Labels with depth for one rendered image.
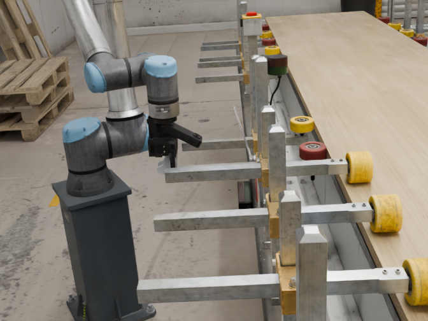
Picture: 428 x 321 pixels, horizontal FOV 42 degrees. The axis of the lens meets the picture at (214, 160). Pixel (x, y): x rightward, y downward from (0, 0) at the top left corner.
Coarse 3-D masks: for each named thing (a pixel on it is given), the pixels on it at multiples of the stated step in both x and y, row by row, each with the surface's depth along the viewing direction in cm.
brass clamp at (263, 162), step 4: (260, 152) 148; (260, 156) 146; (260, 160) 143; (264, 160) 143; (260, 164) 142; (264, 164) 141; (264, 168) 139; (268, 168) 138; (264, 172) 138; (268, 172) 138; (264, 176) 139; (268, 176) 139; (264, 180) 139; (268, 180) 139; (264, 184) 140; (268, 184) 140
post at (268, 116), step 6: (264, 108) 140; (270, 108) 140; (264, 114) 140; (270, 114) 140; (264, 120) 141; (270, 120) 141; (264, 126) 142; (264, 132) 142; (264, 138) 143; (264, 144) 143; (264, 150) 144; (264, 156) 145; (264, 192) 149; (264, 198) 149; (270, 240) 154
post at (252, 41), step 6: (252, 36) 208; (252, 42) 209; (252, 48) 210; (252, 54) 211; (252, 96) 217; (252, 102) 218; (252, 108) 219; (252, 114) 220; (252, 120) 221; (252, 126) 222
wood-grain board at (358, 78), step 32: (288, 32) 347; (320, 32) 340; (352, 32) 334; (384, 32) 327; (288, 64) 269; (320, 64) 265; (352, 64) 261; (384, 64) 257; (416, 64) 253; (320, 96) 217; (352, 96) 214; (384, 96) 211; (416, 96) 209; (320, 128) 183; (352, 128) 181; (384, 128) 179; (416, 128) 178; (384, 160) 156; (416, 160) 154; (352, 192) 139; (384, 192) 138; (416, 192) 137; (416, 224) 123; (384, 256) 112; (416, 256) 111; (416, 320) 94
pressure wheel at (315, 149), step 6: (306, 144) 169; (312, 144) 168; (318, 144) 169; (324, 144) 168; (300, 150) 167; (306, 150) 165; (312, 150) 164; (318, 150) 164; (324, 150) 165; (300, 156) 168; (306, 156) 165; (312, 156) 165; (318, 156) 165; (324, 156) 166
